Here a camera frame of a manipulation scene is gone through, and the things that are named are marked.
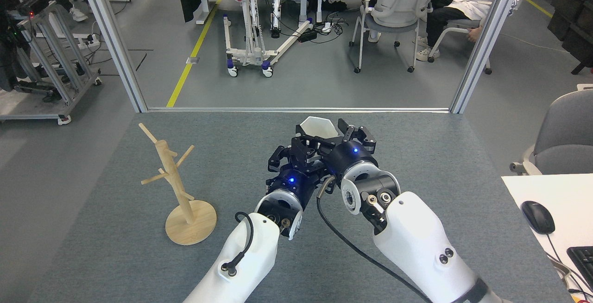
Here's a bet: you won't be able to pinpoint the metal frame cart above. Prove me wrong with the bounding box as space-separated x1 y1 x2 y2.
0 0 102 125

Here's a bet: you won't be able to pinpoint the grey padded chair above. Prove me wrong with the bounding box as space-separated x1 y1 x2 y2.
510 89 593 176

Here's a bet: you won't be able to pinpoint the black keyboard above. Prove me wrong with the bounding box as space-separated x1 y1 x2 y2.
567 246 593 290

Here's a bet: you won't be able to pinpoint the person leaning on chair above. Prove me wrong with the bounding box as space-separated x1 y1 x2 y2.
416 0 505 62

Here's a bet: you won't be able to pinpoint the white desk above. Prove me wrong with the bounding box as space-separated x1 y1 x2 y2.
501 173 593 303

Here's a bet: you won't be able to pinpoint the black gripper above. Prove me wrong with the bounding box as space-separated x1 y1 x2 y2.
266 137 325 211
295 119 378 183

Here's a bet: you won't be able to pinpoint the silver aluminium post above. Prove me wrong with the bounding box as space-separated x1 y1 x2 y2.
76 0 149 113
450 0 530 114

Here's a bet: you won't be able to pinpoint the grey mesh office chair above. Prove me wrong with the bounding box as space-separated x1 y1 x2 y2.
350 0 441 74

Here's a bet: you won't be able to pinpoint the silver table edge rail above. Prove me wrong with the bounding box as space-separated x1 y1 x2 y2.
147 107 451 114

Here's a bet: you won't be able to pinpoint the wooden cup rack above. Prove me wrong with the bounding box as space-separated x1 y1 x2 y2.
139 123 217 246

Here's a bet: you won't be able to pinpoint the white frame chair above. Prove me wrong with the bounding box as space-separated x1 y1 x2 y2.
427 18 492 76

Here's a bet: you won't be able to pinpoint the black computer mouse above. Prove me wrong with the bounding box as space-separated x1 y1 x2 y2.
521 201 555 235

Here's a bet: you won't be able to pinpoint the white faceted cup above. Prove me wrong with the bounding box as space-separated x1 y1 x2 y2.
300 116 339 139

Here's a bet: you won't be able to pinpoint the black stacked crates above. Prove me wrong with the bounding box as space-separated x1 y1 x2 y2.
548 0 593 76

